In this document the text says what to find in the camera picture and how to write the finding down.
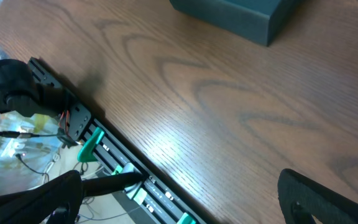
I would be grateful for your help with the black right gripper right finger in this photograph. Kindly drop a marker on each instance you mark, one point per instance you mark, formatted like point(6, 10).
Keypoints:
point(303, 200)

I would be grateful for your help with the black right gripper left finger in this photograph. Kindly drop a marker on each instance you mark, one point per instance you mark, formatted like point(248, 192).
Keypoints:
point(58, 201)

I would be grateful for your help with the black box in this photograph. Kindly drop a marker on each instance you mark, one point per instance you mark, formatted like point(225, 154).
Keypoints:
point(259, 21)

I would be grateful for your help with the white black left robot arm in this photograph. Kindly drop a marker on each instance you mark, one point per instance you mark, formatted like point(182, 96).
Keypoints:
point(19, 92)

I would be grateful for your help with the green clamp handle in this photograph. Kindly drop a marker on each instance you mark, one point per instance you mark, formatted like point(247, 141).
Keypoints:
point(86, 152)
point(186, 219)

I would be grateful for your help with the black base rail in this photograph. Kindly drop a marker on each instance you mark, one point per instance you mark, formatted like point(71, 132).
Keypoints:
point(159, 200)

